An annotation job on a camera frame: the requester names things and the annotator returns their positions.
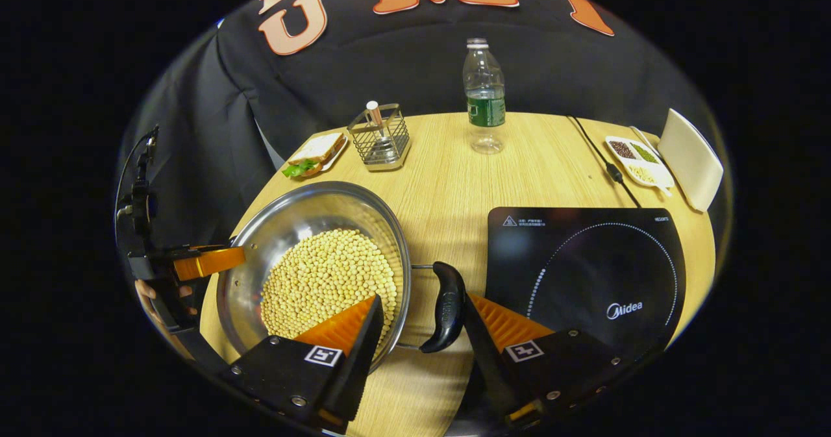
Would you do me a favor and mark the small white-capped stick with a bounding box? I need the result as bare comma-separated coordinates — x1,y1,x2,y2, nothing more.
365,100,391,149

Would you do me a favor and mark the white toaster cable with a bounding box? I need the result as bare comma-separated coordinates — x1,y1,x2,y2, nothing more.
628,125,664,162

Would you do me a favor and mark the sandwich on white plate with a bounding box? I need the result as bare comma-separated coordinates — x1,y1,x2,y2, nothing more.
281,131,350,180

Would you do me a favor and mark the steel pot with black handle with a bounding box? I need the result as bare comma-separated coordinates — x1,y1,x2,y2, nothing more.
216,181,467,377

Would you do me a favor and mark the white toaster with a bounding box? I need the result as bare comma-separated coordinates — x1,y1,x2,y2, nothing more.
656,107,725,213

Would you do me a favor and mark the clear plastic water bottle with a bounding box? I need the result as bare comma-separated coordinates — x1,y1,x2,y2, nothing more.
462,37,507,156

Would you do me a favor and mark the pile of yellow soybeans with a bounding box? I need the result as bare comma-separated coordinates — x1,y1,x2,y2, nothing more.
259,227,399,344

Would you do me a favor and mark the black power cable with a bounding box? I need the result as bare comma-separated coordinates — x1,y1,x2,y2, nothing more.
566,114,643,209

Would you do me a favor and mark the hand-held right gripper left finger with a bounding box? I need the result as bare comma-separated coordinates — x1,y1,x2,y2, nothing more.
217,294,386,433

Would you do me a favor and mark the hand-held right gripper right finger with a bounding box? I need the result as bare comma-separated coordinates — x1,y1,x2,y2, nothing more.
462,292,641,429

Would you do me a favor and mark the wire mesh holder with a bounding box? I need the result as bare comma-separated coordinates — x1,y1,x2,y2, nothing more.
347,103,412,172

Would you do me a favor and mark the white divided bean dish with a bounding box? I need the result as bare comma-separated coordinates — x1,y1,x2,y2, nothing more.
604,134,676,197

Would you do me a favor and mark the black induction cooktop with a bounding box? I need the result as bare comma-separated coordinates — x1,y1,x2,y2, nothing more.
485,206,688,364

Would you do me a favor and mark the black backdrop cloth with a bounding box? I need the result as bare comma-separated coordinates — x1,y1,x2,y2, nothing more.
116,0,733,360

